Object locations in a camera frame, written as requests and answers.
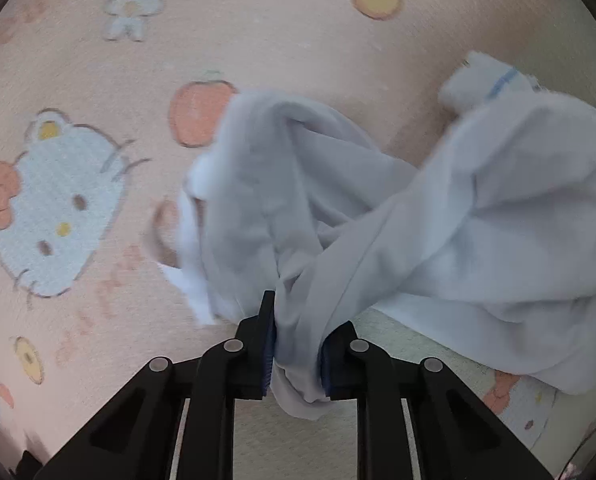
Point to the pink cream cartoon printed blanket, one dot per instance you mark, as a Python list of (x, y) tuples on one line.
[(103, 60)]

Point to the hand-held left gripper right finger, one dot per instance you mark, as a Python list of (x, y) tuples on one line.
[(325, 372)]

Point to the white shirt with navy trim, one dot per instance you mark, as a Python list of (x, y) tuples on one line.
[(478, 210)]

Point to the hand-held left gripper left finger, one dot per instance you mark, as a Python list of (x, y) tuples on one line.
[(267, 355)]

